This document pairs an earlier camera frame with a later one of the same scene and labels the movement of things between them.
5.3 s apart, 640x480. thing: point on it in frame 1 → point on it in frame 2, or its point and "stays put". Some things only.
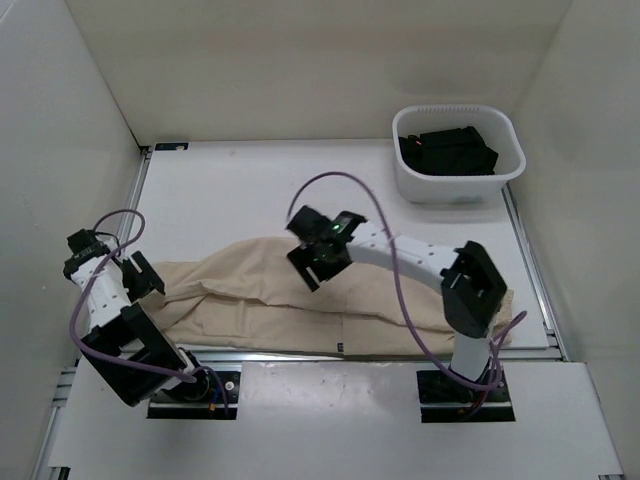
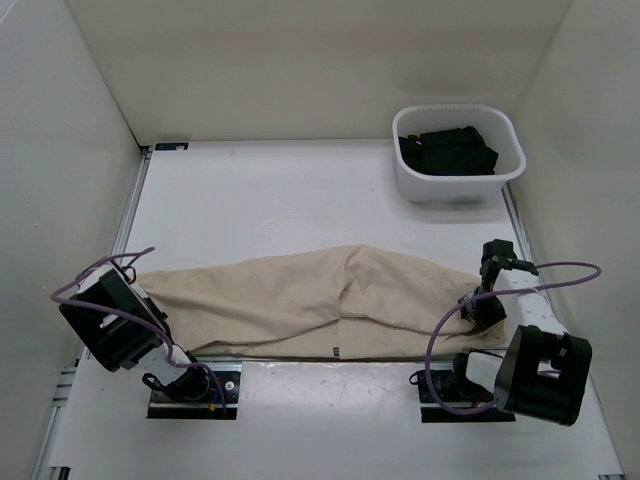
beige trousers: x=257 y=296 stays put
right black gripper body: x=312 y=251 → x=486 y=311
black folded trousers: x=455 y=151 stays put
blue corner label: x=175 y=146 stays put
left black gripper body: x=132 y=277 → x=152 y=306
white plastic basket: x=456 y=153 stays put
